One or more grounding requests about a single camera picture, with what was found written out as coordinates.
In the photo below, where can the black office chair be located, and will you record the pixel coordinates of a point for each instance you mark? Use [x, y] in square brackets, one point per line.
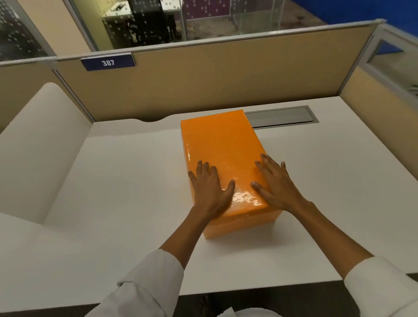
[152, 23]

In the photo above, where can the person's left hand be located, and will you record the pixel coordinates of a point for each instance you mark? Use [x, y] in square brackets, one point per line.
[209, 196]

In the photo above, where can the beige partition with glass window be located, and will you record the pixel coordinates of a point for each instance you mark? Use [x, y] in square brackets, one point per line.
[385, 107]

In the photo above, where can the person's white shirt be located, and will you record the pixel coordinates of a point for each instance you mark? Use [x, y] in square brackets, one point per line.
[248, 312]

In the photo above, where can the person's left little finger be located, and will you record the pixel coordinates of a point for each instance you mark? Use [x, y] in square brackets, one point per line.
[192, 180]

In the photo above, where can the person's right forearm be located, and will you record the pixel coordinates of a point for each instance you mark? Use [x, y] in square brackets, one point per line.
[343, 248]

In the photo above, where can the person's right little finger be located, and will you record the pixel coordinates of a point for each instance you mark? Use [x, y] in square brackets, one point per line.
[284, 170]

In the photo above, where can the person's left thumb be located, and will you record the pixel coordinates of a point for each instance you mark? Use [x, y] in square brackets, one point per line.
[229, 188]

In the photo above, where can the dotted glass wall panel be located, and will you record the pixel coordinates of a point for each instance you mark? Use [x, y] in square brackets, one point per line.
[16, 29]

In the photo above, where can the blue number sign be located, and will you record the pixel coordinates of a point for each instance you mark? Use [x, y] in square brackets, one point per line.
[108, 62]

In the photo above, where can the person's right thumb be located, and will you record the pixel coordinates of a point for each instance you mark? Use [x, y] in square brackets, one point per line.
[259, 189]

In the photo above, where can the person's right hand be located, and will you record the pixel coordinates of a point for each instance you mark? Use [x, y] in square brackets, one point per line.
[282, 192]

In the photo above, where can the beige desk partition panel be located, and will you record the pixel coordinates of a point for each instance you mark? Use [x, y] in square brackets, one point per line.
[212, 81]
[29, 88]

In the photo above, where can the person's left middle finger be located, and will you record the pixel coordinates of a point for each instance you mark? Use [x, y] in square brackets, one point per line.
[205, 173]

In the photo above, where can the orange box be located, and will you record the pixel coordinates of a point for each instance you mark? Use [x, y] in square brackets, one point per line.
[222, 143]

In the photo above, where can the person's left forearm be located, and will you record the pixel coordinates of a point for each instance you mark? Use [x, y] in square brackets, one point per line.
[169, 254]

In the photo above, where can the person's right middle finger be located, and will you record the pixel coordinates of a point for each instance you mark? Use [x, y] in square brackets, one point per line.
[270, 166]

